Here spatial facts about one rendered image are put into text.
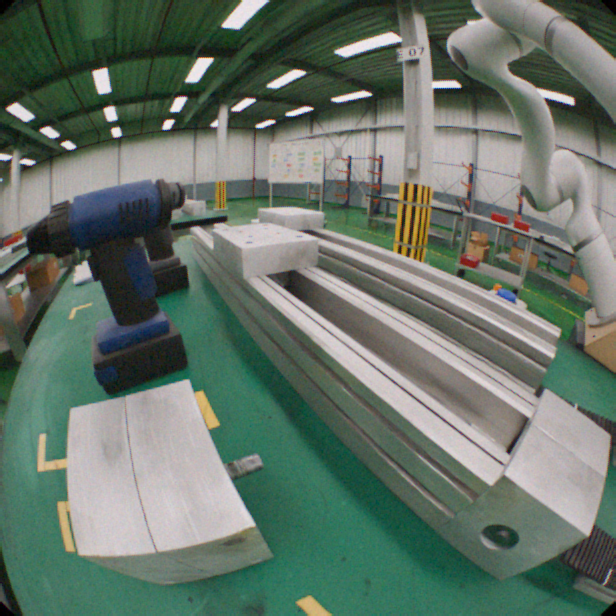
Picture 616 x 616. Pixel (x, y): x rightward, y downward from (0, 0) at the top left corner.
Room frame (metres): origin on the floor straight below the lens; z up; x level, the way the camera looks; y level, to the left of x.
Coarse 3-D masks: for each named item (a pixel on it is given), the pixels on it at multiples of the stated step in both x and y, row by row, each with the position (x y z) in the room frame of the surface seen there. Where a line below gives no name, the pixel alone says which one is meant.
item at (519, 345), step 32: (320, 256) 0.51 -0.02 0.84; (352, 256) 0.43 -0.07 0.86; (384, 256) 0.46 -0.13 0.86; (384, 288) 0.37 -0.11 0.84; (416, 288) 0.32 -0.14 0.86; (448, 288) 0.35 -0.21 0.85; (480, 288) 0.32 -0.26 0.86; (416, 320) 0.32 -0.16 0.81; (448, 320) 0.27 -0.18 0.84; (480, 320) 0.23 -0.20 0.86; (512, 320) 0.25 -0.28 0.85; (544, 320) 0.22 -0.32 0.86; (480, 352) 0.22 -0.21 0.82; (512, 352) 0.19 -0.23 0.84; (544, 352) 0.16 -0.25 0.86
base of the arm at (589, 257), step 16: (592, 240) 0.35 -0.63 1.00; (576, 256) 0.40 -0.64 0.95; (592, 256) 0.34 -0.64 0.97; (608, 256) 0.30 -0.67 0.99; (592, 272) 0.33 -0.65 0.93; (608, 272) 0.29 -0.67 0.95; (592, 288) 0.33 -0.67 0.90; (608, 288) 0.28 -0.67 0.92; (608, 304) 0.27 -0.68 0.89; (592, 320) 0.31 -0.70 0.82; (608, 320) 0.24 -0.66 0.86
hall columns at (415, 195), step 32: (416, 0) 3.23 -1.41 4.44; (416, 32) 3.14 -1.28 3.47; (416, 64) 3.33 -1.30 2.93; (416, 96) 3.36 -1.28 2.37; (224, 128) 9.73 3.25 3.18; (416, 128) 3.36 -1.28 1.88; (224, 160) 9.76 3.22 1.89; (224, 192) 9.74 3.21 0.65; (416, 192) 3.15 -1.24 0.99; (416, 224) 3.11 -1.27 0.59; (416, 256) 3.17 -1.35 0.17
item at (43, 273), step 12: (480, 240) 4.22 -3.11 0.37; (468, 252) 4.33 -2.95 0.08; (480, 252) 4.14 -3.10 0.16; (516, 252) 3.62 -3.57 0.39; (36, 264) 2.03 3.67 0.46; (48, 264) 1.96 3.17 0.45; (528, 264) 3.39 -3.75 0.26; (36, 276) 1.76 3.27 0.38; (48, 276) 1.88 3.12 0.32; (576, 276) 2.59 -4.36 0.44; (36, 288) 1.73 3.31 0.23; (576, 288) 2.53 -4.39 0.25; (12, 300) 1.02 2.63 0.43; (24, 312) 1.16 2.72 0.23; (0, 324) 0.77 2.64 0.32
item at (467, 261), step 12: (468, 216) 2.67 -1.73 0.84; (480, 216) 2.92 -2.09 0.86; (492, 216) 2.59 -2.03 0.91; (504, 216) 2.47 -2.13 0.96; (516, 228) 2.31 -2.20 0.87; (528, 228) 2.20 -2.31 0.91; (468, 240) 3.07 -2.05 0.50; (528, 240) 2.51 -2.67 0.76; (528, 252) 2.15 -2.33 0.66; (456, 264) 2.70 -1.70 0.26; (468, 264) 2.62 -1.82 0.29; (480, 264) 2.82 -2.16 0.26; (492, 276) 2.38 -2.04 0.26; (504, 276) 2.43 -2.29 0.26; (516, 276) 2.51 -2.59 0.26; (516, 288) 2.52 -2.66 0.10
